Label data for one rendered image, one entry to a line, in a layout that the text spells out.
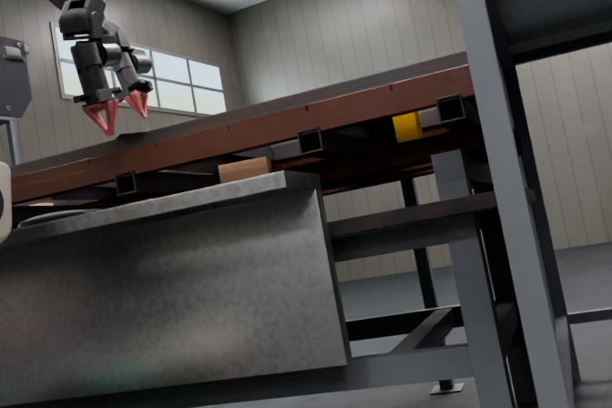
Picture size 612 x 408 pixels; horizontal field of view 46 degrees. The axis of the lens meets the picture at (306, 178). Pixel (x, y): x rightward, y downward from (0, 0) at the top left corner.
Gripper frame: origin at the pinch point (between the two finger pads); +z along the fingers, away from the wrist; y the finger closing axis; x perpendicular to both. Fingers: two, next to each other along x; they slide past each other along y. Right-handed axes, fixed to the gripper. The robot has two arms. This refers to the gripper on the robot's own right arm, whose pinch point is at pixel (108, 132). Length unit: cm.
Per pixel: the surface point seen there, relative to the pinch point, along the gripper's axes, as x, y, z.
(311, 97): 44.8, -7.4, 4.2
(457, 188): 71, -2, 29
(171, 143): 12.7, -2.6, 6.0
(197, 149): 18.5, -2.0, 8.7
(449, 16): 20, -726, -32
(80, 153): -14.2, -8.0, 3.0
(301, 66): -175, -751, -24
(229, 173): 29.1, 8.3, 14.3
